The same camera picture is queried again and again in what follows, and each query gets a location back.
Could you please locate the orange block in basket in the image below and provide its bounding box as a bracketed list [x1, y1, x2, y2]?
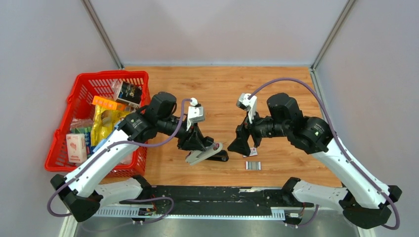
[92, 95, 126, 111]

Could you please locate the strip of staples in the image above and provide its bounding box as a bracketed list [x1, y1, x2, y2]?
[245, 161, 261, 171]

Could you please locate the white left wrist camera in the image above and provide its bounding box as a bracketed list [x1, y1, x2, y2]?
[186, 98, 205, 130]

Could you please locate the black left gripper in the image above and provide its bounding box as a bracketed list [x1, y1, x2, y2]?
[157, 117, 207, 152]

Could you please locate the small staple box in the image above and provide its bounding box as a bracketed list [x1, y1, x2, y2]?
[243, 147, 258, 158]

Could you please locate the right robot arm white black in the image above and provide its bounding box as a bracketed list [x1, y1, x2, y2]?
[228, 93, 402, 229]

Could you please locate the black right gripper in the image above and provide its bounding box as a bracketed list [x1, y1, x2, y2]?
[227, 107, 290, 157]

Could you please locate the green box in basket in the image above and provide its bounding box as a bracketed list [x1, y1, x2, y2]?
[71, 126, 92, 157]

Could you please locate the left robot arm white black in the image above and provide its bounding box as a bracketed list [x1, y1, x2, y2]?
[50, 92, 222, 222]

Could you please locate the white pink sponge box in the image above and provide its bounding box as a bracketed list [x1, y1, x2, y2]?
[66, 133, 87, 163]

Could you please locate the red plastic basket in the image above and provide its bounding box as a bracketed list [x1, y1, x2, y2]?
[44, 70, 151, 173]

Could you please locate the black box in basket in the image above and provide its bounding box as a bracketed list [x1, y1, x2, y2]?
[113, 81, 142, 108]

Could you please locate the yellow snack bag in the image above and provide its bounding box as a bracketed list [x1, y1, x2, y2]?
[90, 105, 130, 146]

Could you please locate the black stapler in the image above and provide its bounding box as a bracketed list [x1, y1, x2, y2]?
[207, 150, 229, 162]

